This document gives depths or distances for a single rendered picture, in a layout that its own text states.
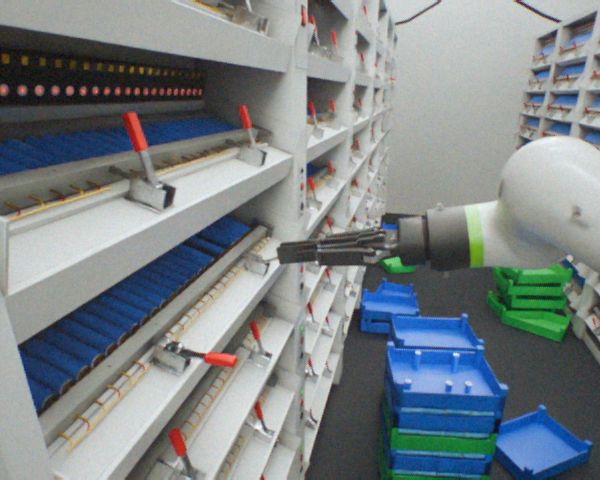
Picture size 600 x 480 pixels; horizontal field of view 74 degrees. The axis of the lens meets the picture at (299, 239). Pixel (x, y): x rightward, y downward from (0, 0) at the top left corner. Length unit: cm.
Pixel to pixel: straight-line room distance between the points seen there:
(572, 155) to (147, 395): 50
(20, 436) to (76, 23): 28
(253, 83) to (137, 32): 44
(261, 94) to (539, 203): 53
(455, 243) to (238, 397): 43
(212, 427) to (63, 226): 43
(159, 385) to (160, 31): 36
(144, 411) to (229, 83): 60
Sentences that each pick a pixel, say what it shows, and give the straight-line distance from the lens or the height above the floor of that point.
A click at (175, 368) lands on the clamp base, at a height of 94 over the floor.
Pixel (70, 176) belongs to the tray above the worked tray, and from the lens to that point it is 41.
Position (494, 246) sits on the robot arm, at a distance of 60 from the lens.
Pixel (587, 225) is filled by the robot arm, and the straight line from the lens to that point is 48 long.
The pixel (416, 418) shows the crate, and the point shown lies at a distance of 129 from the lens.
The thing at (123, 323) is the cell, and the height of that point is 98.
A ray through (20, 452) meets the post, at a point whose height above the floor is 102.
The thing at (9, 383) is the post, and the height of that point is 107.
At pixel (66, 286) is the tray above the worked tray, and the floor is 110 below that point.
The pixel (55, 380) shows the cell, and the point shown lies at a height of 98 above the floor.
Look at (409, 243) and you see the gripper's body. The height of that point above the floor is 103.
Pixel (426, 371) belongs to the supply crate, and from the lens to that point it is 140.
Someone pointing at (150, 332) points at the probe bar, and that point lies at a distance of 51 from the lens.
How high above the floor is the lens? 123
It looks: 20 degrees down
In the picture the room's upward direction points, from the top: straight up
